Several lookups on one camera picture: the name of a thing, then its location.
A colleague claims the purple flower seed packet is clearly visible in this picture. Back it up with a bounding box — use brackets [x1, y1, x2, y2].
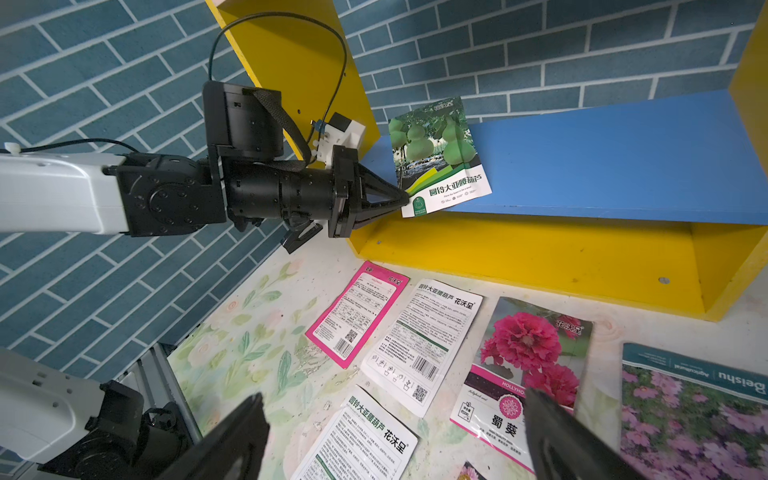
[620, 343, 767, 479]

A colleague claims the white text back seed packet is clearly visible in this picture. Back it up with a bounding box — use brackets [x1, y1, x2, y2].
[361, 279, 484, 418]

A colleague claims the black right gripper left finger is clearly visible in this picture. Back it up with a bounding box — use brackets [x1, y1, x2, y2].
[158, 393, 270, 480]

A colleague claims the black stapler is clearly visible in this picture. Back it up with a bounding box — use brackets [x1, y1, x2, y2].
[282, 221, 323, 254]

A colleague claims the white text packet shelf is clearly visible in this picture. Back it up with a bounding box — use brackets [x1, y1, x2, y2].
[292, 386, 419, 480]

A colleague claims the pink back seed packet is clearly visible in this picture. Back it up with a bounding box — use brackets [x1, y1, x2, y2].
[306, 261, 410, 369]

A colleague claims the yellow wooden shelf unit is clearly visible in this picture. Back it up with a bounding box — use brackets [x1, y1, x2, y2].
[209, 1, 767, 321]

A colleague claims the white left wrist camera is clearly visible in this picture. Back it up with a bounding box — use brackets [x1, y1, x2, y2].
[310, 113, 366, 169]

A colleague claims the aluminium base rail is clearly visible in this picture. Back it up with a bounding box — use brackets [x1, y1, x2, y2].
[117, 343, 202, 443]

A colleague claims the green gourd seed packet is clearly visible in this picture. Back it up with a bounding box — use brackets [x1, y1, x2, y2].
[388, 96, 492, 218]

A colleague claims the pink hollyhock seed packet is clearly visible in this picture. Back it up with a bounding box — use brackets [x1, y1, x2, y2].
[450, 297, 594, 471]

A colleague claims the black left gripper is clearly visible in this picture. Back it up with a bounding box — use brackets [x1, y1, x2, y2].
[328, 145, 410, 238]

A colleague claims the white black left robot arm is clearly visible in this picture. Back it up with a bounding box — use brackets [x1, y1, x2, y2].
[1, 81, 409, 479]

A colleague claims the pink aster seed packet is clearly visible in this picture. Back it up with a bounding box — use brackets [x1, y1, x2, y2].
[456, 461, 485, 480]

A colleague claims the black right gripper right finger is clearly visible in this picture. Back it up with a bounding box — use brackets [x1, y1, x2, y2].
[524, 388, 644, 480]

